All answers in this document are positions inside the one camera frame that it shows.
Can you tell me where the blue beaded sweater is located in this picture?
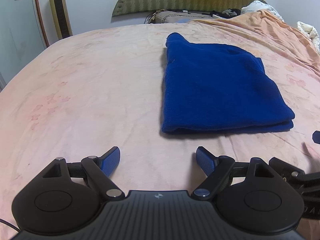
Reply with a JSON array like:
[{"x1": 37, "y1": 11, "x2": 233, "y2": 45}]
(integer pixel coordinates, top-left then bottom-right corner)
[{"x1": 162, "y1": 33, "x2": 295, "y2": 134}]

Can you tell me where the dark clothes pile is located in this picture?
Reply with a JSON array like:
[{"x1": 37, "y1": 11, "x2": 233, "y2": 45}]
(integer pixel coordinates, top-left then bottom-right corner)
[{"x1": 194, "y1": 9, "x2": 241, "y2": 19}]

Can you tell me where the pink floral bed sheet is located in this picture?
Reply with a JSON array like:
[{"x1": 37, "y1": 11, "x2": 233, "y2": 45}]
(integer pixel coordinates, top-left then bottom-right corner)
[{"x1": 1, "y1": 22, "x2": 319, "y2": 222}]

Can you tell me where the orange blanket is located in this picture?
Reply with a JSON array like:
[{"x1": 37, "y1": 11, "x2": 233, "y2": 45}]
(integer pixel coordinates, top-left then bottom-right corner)
[{"x1": 194, "y1": 10, "x2": 319, "y2": 78}]

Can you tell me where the white floral wardrobe door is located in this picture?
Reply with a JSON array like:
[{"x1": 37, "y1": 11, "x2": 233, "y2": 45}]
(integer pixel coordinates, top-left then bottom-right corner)
[{"x1": 0, "y1": 0, "x2": 47, "y2": 89}]

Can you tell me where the patterned beige pillow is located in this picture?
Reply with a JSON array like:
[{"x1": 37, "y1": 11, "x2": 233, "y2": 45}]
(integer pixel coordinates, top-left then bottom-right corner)
[{"x1": 146, "y1": 10, "x2": 212, "y2": 24}]

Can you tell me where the gold tower fan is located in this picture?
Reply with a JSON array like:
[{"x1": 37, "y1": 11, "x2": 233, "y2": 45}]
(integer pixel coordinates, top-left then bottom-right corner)
[{"x1": 49, "y1": 0, "x2": 73, "y2": 40}]

